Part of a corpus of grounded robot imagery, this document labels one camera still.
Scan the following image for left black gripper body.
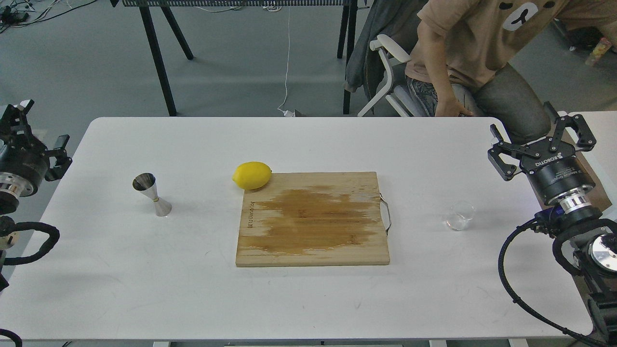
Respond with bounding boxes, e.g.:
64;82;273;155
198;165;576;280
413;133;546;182
0;141;49;197

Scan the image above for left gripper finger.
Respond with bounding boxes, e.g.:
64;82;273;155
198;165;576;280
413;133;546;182
0;100;35;145
44;134;72;182

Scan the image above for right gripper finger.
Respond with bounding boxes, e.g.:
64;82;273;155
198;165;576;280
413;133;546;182
543;101;597;152
487;124;533;181

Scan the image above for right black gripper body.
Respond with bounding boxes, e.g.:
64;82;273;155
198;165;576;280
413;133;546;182
521;140;596;206

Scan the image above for clear glass measuring cup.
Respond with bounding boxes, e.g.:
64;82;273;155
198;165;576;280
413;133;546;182
442;200;476;231

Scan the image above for steel double jigger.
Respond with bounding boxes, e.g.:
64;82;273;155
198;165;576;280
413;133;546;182
132;172;172;217

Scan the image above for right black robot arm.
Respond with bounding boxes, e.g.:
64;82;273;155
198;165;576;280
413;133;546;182
487;102;617;347

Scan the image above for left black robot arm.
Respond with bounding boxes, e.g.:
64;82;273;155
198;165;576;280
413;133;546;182
0;100;71;266

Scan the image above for person in beige shirt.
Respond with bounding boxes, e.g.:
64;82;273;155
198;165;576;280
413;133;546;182
405;0;617;144

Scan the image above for white office chair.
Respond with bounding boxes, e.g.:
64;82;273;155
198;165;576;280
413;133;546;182
344;0;437;118

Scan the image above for wooden cutting board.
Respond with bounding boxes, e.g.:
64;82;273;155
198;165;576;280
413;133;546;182
235;172;390;267

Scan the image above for yellow lemon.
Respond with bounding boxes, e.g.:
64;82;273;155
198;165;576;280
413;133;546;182
232;161;272;190

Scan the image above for black metal table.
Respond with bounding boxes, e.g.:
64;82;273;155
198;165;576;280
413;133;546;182
111;0;370;117

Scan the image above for cables on floor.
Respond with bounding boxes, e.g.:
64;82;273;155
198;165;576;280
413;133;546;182
0;0;99;34

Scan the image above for white hanging cable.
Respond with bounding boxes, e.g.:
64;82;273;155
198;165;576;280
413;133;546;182
277;6;295;118

